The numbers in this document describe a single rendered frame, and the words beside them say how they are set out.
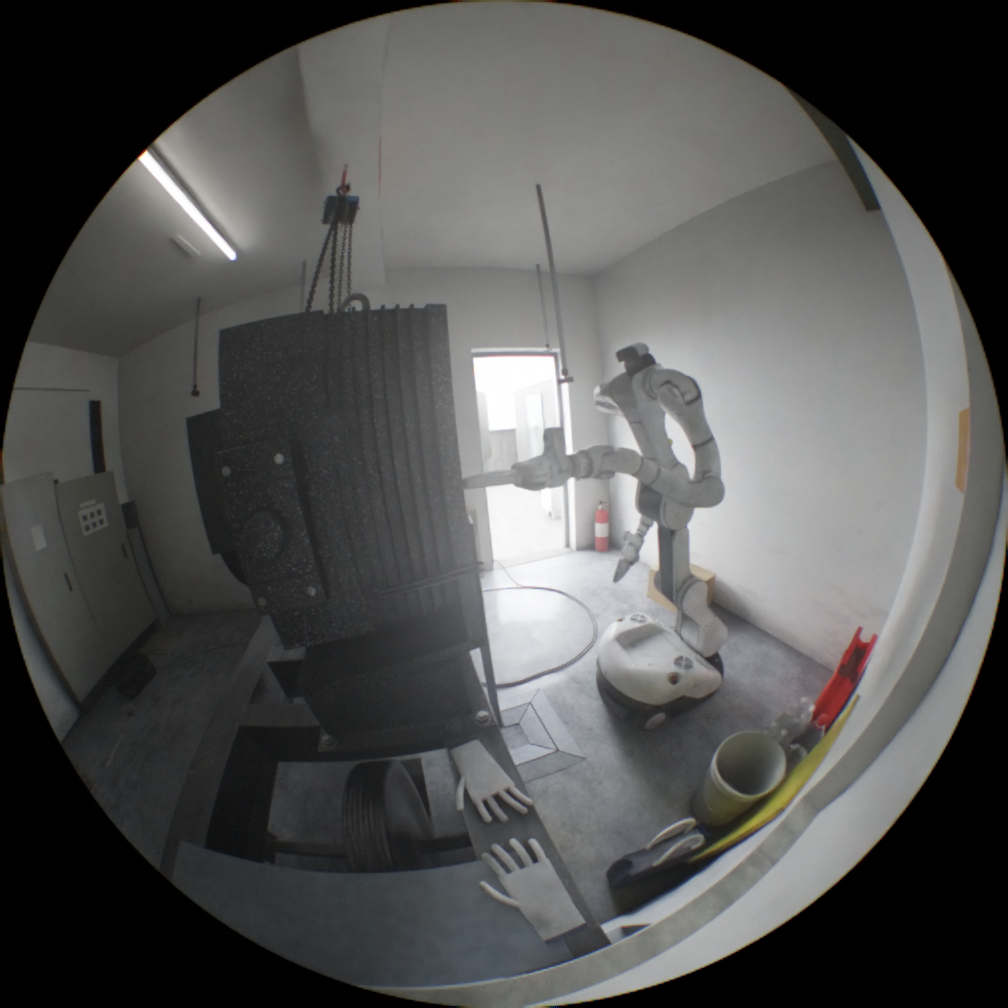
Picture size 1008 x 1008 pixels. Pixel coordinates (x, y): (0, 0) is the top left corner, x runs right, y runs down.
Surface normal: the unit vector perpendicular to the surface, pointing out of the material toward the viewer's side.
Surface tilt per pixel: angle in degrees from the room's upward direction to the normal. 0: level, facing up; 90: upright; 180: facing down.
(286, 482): 90
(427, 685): 90
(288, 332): 90
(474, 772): 0
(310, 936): 0
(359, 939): 0
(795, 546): 90
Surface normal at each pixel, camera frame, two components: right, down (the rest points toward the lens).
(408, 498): 0.47, 0.18
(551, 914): -0.09, -0.96
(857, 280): -0.95, 0.15
